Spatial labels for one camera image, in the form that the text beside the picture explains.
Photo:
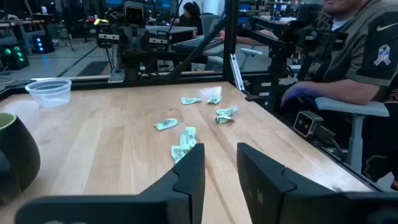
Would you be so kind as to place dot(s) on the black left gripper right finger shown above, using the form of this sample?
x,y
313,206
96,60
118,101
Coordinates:
x,y
267,193

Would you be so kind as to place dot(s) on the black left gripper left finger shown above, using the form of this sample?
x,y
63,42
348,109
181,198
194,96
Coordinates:
x,y
174,202

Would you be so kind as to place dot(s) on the green banknote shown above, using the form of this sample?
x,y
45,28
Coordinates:
x,y
178,152
214,99
227,110
190,100
224,119

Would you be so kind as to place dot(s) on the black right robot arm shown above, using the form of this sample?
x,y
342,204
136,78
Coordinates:
x,y
133,59

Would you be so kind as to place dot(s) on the yellow tag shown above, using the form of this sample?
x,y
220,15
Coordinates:
x,y
100,21

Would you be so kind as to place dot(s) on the distant person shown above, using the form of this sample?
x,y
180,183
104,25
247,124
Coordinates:
x,y
190,17

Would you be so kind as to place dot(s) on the candy wrapper left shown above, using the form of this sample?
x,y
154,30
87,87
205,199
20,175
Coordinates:
x,y
188,137

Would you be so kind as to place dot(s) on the candy wrapper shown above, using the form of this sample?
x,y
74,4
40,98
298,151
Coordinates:
x,y
167,124
188,137

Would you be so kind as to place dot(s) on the candy wrapper middle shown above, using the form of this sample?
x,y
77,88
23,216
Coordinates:
x,y
167,124

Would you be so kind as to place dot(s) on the black computer with blue lights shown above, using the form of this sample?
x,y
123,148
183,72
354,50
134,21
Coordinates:
x,y
42,43

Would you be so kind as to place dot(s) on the clear plastic round container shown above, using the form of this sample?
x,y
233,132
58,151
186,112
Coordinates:
x,y
49,93

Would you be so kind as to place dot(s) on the grey chair armrest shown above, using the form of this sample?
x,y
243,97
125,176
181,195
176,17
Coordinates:
x,y
353,109

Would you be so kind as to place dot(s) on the white chair armrest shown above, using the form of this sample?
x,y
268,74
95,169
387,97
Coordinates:
x,y
250,53

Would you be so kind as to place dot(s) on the black computer with green lights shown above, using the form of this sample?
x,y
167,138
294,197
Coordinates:
x,y
14,56

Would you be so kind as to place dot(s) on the dark mug with green inside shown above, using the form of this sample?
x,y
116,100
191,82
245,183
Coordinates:
x,y
18,155

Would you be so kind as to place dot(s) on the seated person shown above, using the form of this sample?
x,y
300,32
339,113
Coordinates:
x,y
367,56

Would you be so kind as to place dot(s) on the small grey depth camera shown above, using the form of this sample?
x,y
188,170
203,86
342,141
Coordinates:
x,y
306,124

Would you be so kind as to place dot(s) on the black frame clip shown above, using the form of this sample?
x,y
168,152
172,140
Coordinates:
x,y
253,97

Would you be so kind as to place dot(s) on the white metal bracket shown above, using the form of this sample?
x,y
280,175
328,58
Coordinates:
x,y
236,73

